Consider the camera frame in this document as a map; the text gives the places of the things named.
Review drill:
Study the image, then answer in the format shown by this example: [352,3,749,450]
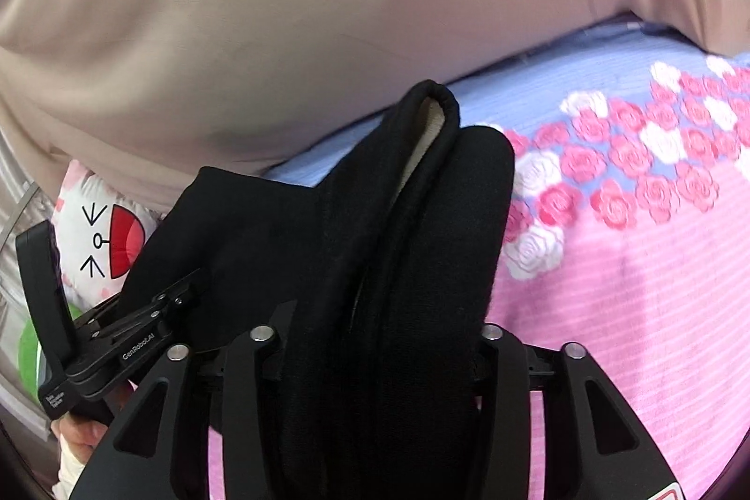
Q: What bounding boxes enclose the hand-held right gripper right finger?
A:
[467,323,683,500]

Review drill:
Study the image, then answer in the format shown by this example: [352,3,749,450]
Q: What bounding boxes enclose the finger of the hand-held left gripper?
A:
[73,267,204,345]

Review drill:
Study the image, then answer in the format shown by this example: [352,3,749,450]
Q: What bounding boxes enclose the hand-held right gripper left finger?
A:
[67,301,299,500]

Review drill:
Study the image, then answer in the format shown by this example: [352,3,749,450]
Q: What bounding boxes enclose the black pants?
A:
[117,79,517,500]

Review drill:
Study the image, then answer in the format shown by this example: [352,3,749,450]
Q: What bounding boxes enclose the person's left hand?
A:
[50,406,113,469]

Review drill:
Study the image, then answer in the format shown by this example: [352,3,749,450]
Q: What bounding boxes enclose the white cartoon face pillow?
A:
[52,159,168,310]

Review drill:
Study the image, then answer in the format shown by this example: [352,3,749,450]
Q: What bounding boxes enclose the green plush toy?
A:
[16,304,83,410]

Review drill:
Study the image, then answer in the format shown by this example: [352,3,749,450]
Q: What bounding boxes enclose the pink floral blanket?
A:
[208,16,750,500]

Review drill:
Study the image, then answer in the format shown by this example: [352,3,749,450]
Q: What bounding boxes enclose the beige quilt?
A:
[0,0,750,211]

